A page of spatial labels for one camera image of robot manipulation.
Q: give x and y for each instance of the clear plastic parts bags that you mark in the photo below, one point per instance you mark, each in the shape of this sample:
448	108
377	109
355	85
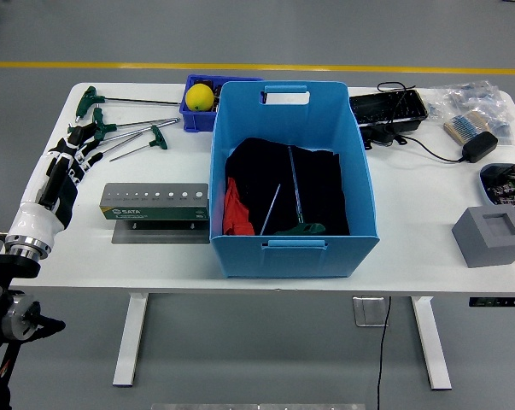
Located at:
475	96

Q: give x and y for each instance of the black power adapter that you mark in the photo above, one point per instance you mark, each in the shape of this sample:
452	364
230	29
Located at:
479	147

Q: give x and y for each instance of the white and black robot left hand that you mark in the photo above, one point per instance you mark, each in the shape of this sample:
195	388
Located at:
35	218

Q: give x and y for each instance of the large light blue folding box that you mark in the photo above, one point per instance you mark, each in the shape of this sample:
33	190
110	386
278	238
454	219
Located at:
300	260

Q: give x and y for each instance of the light blue shallow tray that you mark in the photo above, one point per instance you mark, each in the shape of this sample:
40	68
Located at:
483	180

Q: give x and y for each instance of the red cloth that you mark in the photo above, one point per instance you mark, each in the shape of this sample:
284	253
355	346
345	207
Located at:
238	213

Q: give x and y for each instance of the black cloth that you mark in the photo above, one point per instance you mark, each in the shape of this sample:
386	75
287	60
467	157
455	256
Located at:
321	188

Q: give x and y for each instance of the resistor strip bundle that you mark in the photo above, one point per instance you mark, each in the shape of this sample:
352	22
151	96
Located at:
464	128

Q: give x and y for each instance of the white table leg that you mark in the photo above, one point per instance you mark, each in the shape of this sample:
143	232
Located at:
432	341
131	341

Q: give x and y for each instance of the metal floor socket plate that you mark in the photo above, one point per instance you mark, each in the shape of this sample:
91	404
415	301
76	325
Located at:
368	312

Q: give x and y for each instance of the electronic parts pile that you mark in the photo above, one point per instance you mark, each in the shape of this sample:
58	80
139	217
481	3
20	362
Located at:
509	188

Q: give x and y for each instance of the black table control panel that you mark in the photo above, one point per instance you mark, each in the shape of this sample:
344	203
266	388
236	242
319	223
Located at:
496	302

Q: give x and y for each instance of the small dark blue bin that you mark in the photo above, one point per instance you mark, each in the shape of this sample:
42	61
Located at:
197	120

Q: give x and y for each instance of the grey and green tool holder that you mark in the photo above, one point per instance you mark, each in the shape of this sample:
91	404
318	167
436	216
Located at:
154	211

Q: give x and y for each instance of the grey foam block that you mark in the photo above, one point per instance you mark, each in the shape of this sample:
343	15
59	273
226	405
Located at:
483	252

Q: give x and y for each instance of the yellow lemon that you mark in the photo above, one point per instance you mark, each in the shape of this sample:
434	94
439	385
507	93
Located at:
199	97

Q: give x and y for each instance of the black plastic tray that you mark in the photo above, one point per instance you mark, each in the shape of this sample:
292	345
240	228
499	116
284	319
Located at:
385	107

